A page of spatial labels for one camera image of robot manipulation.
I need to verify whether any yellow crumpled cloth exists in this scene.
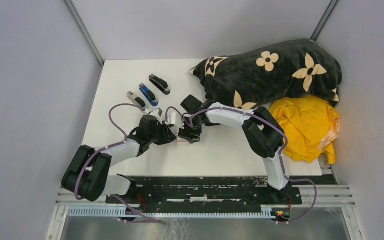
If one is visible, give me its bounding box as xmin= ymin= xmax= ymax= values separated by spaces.
xmin=269 ymin=95 xmax=342 ymax=165

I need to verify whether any black stapler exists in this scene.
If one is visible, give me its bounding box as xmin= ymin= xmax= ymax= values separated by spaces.
xmin=149 ymin=74 xmax=171 ymax=95

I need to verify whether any white slotted cable duct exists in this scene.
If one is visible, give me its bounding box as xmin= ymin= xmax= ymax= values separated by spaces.
xmin=66 ymin=204 xmax=292 ymax=220

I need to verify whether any beige stapler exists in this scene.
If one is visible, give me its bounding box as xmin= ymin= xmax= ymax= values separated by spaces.
xmin=126 ymin=91 xmax=147 ymax=109

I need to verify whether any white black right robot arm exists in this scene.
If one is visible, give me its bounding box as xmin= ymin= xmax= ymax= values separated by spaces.
xmin=178 ymin=95 xmax=291 ymax=204

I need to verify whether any staple box with staples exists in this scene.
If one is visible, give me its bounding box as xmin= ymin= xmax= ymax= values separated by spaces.
xmin=173 ymin=137 xmax=189 ymax=143

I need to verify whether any black floral plush pillow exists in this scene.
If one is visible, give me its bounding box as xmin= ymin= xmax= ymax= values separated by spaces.
xmin=190 ymin=38 xmax=342 ymax=110

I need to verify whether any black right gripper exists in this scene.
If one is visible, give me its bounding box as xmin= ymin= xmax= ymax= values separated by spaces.
xmin=178 ymin=114 xmax=205 ymax=144

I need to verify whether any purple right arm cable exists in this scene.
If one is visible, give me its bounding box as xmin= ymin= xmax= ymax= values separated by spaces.
xmin=164 ymin=105 xmax=318 ymax=224

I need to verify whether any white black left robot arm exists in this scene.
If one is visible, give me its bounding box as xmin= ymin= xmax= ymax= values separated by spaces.
xmin=61 ymin=115 xmax=177 ymax=204

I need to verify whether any blue stapler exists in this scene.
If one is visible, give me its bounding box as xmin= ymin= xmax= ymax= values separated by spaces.
xmin=139 ymin=83 xmax=159 ymax=107

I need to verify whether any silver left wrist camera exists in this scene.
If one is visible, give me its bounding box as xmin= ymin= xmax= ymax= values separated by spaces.
xmin=147 ymin=108 xmax=164 ymax=124

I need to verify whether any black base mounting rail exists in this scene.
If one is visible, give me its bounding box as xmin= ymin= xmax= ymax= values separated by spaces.
xmin=105 ymin=174 xmax=339 ymax=215

